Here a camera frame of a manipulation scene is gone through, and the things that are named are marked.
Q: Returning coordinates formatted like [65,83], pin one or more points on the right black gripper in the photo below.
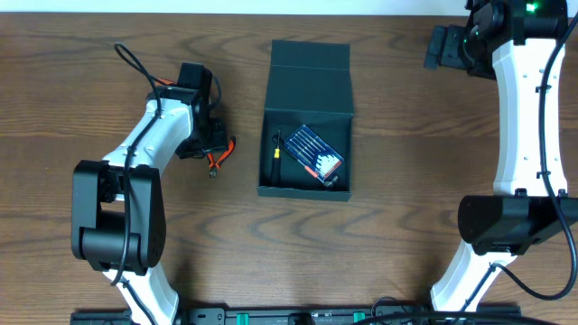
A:
[453,34]

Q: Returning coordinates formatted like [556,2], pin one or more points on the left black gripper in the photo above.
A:
[209,142]

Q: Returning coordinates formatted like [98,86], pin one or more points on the red handled pliers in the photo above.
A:
[216,164]

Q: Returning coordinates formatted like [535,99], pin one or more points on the black yellow screwdriver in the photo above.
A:
[275,175]

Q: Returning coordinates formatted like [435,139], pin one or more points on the blue precision screwdriver case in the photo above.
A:
[314,154]

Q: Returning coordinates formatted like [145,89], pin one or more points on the small hammer orange label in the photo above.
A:
[327,181]

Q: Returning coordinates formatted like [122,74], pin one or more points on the orange scraper wooden handle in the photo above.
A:
[164,82]

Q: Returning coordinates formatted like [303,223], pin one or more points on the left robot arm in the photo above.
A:
[118,220]

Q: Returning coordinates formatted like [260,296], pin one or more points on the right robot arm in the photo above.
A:
[519,44]

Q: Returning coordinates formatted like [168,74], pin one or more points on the dark green open box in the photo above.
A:
[309,83]

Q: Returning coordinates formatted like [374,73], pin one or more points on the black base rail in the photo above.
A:
[219,316]

